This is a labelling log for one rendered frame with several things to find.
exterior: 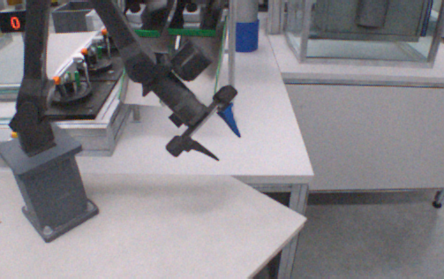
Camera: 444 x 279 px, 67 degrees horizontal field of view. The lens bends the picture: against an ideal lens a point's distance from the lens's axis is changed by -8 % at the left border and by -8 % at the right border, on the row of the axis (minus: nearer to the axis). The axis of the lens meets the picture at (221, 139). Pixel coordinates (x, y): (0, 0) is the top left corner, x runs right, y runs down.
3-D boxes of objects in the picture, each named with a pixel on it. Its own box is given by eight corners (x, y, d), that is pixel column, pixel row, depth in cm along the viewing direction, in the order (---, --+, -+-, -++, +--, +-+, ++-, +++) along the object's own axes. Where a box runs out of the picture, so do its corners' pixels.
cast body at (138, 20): (143, 35, 95) (137, 15, 90) (129, 33, 96) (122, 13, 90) (155, 16, 100) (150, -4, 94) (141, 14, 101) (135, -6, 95)
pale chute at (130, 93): (164, 107, 104) (160, 102, 100) (123, 103, 106) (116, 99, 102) (180, 21, 110) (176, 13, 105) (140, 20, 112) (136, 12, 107)
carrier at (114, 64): (117, 85, 127) (112, 51, 120) (55, 86, 127) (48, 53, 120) (132, 60, 147) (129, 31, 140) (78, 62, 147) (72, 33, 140)
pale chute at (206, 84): (216, 107, 104) (214, 102, 100) (172, 103, 106) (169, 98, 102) (229, 21, 110) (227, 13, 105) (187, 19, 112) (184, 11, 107)
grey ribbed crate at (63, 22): (125, 36, 288) (122, 8, 275) (55, 39, 288) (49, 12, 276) (137, 23, 324) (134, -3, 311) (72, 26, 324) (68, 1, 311)
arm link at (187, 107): (212, 63, 72) (205, 67, 78) (146, 130, 69) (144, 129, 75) (239, 92, 74) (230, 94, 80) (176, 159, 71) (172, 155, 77)
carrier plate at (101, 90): (96, 120, 105) (94, 114, 104) (23, 120, 105) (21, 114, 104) (116, 86, 125) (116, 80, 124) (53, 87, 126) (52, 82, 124)
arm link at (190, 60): (128, 72, 66) (173, 26, 63) (130, 57, 73) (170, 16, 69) (172, 109, 72) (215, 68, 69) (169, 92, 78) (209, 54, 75)
